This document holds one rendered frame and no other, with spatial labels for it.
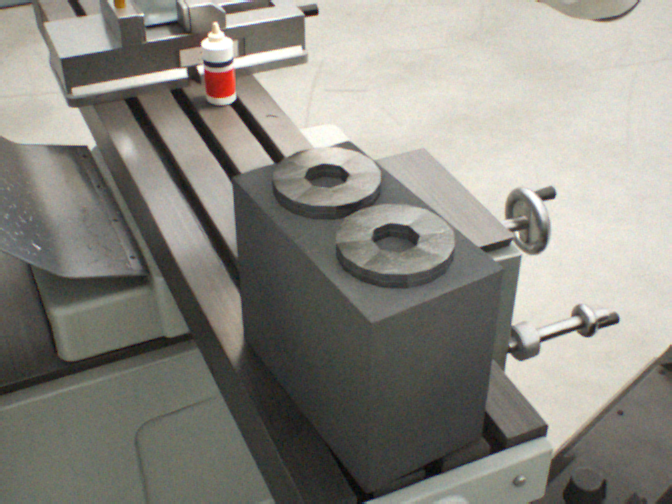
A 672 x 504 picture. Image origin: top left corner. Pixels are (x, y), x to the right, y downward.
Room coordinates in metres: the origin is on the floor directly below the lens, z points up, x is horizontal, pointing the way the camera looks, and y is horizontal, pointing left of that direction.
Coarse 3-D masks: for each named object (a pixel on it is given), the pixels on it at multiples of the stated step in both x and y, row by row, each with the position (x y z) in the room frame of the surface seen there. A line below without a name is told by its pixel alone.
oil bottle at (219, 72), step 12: (216, 24) 1.16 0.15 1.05; (216, 36) 1.15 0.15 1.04; (204, 48) 1.15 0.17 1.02; (216, 48) 1.14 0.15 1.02; (228, 48) 1.15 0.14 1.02; (204, 60) 1.15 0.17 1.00; (216, 60) 1.14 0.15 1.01; (228, 60) 1.15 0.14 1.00; (204, 72) 1.15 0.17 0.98; (216, 72) 1.14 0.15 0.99; (228, 72) 1.15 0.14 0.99; (216, 84) 1.14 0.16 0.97; (228, 84) 1.15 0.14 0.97; (216, 96) 1.14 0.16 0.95; (228, 96) 1.15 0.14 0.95
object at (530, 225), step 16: (512, 192) 1.32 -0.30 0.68; (528, 192) 1.29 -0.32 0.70; (544, 192) 1.30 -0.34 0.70; (512, 208) 1.33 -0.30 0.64; (528, 208) 1.29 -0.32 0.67; (544, 208) 1.26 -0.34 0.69; (512, 224) 1.27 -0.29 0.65; (528, 224) 1.28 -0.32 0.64; (544, 224) 1.25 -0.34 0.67; (528, 240) 1.28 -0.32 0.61; (544, 240) 1.24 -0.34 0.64
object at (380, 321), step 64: (256, 192) 0.66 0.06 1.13; (320, 192) 0.64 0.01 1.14; (384, 192) 0.66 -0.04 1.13; (256, 256) 0.65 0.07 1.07; (320, 256) 0.57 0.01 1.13; (384, 256) 0.55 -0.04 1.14; (448, 256) 0.55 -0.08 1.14; (256, 320) 0.65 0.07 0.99; (320, 320) 0.55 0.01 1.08; (384, 320) 0.50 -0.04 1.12; (448, 320) 0.53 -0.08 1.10; (320, 384) 0.55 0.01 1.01; (384, 384) 0.50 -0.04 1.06; (448, 384) 0.53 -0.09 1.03; (384, 448) 0.50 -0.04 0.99; (448, 448) 0.54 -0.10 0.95
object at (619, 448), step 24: (648, 384) 0.97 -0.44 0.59; (624, 408) 0.92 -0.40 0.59; (648, 408) 0.92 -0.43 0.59; (600, 432) 0.88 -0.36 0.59; (624, 432) 0.88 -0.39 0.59; (648, 432) 0.88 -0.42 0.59; (576, 456) 0.82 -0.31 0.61; (600, 456) 0.83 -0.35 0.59; (624, 456) 0.83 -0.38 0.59; (648, 456) 0.84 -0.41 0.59; (552, 480) 0.78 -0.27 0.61; (576, 480) 0.75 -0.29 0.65; (600, 480) 0.75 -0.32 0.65; (624, 480) 0.80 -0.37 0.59; (648, 480) 0.80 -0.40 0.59
